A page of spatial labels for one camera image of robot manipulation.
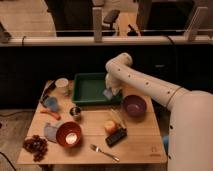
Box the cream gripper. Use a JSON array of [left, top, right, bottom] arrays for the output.
[[105, 74, 122, 96]]

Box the blue sponge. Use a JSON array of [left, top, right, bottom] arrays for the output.
[[103, 89, 113, 100]]

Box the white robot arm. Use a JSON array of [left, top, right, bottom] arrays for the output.
[[105, 53, 213, 171]]

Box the green plastic tray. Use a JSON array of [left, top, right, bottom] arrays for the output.
[[72, 73, 122, 106]]

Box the purple bowl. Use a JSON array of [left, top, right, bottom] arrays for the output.
[[122, 95, 147, 117]]

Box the yellow banana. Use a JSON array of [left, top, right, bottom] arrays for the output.
[[111, 109, 127, 129]]

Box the orange fruit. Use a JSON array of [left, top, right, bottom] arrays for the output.
[[104, 120, 117, 134]]

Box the metal cup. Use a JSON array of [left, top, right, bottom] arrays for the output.
[[70, 106, 81, 121]]

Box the white cup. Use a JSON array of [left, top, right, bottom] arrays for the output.
[[55, 78, 69, 95]]

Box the wooden table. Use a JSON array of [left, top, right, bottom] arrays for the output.
[[17, 85, 167, 165]]

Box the black rectangular block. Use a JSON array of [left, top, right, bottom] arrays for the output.
[[105, 129, 127, 147]]

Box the blue small cup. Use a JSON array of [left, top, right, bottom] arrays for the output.
[[44, 97, 59, 112]]

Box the black office chair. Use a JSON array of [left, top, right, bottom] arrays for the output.
[[102, 9, 120, 36]]

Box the orange carrot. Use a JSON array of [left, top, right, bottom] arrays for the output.
[[40, 109, 61, 120]]

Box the red bowl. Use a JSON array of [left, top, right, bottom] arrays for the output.
[[56, 121, 82, 147]]

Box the silver fork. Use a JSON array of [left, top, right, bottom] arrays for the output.
[[90, 144, 120, 162]]

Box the blue cylinder on floor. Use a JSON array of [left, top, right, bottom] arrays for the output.
[[163, 135, 169, 153]]

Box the blue cloth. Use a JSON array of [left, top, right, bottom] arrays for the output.
[[44, 122, 62, 143]]

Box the bunch of dark grapes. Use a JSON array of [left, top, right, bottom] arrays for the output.
[[23, 135, 48, 162]]

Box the white horizontal rail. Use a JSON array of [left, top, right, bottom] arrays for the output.
[[0, 35, 213, 47]]

